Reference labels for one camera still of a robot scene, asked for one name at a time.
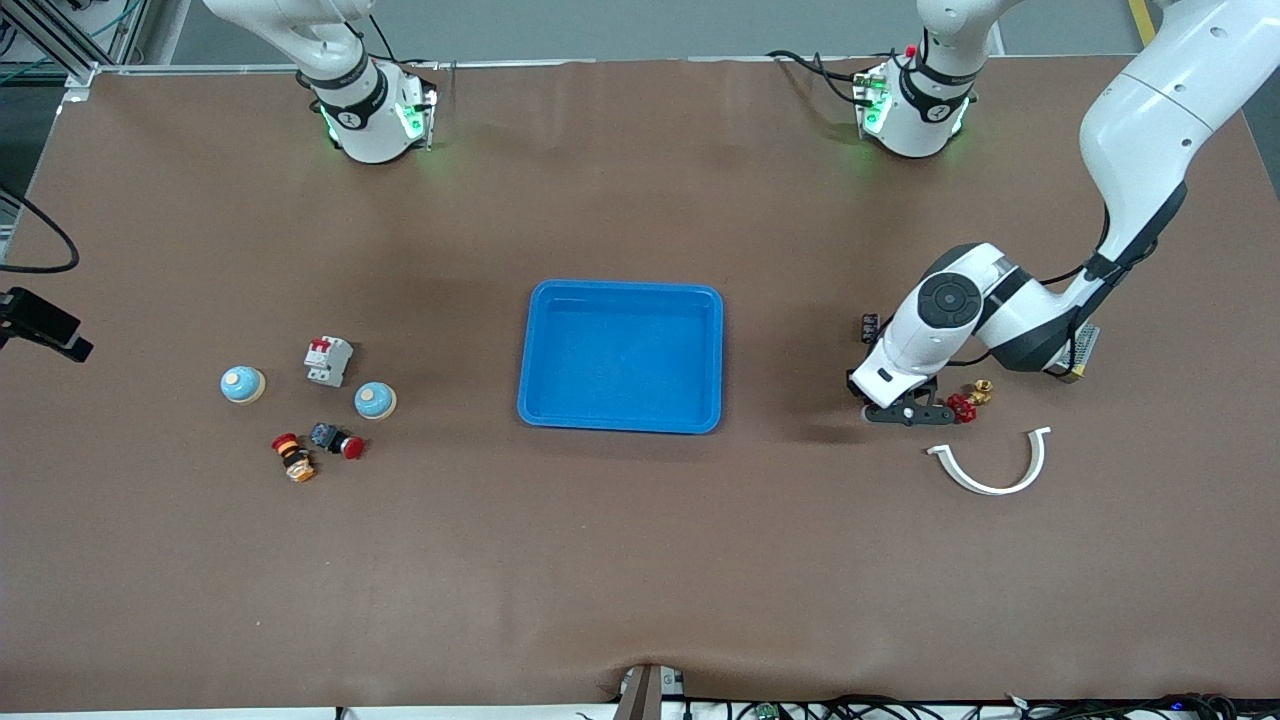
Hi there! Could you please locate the white curved pipe clamp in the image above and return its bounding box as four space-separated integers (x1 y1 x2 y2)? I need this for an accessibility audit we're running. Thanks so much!
925 426 1054 497

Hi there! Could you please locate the metal mesh power supply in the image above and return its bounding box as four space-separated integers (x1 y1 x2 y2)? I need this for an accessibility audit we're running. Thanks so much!
1060 322 1102 384

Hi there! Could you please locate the yellow red emergency button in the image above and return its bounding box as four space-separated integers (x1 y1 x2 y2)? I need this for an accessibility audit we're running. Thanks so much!
271 433 319 484

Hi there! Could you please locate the white red circuit breaker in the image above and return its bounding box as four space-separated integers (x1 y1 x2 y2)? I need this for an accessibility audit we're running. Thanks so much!
304 336 354 388

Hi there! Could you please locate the red mushroom push button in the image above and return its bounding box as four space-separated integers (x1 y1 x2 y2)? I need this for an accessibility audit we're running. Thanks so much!
308 422 367 461

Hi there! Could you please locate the blue plastic tray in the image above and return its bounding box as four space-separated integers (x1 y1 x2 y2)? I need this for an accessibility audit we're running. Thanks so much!
517 279 724 436

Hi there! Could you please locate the brown table mat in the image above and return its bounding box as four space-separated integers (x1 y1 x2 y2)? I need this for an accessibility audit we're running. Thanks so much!
0 55 1280 713

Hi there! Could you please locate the brass valve red handle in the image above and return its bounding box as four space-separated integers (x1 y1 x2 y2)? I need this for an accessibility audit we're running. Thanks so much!
948 379 995 425

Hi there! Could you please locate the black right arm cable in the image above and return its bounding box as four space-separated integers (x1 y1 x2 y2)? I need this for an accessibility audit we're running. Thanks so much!
0 188 81 275

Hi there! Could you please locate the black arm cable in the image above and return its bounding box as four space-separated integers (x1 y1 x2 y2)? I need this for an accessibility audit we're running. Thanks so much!
0 188 81 275
1040 205 1131 291

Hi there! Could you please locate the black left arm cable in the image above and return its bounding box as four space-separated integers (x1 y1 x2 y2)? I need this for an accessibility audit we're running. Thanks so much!
1040 205 1131 291

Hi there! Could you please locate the aluminium frame strut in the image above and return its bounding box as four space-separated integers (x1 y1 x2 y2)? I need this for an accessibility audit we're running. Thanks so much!
0 0 101 91

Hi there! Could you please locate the black cable bundle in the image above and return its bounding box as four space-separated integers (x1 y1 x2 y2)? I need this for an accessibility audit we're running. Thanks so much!
690 693 1280 720

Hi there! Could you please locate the grey metal bracket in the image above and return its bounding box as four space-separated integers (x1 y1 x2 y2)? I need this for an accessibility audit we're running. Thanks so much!
612 663 687 720

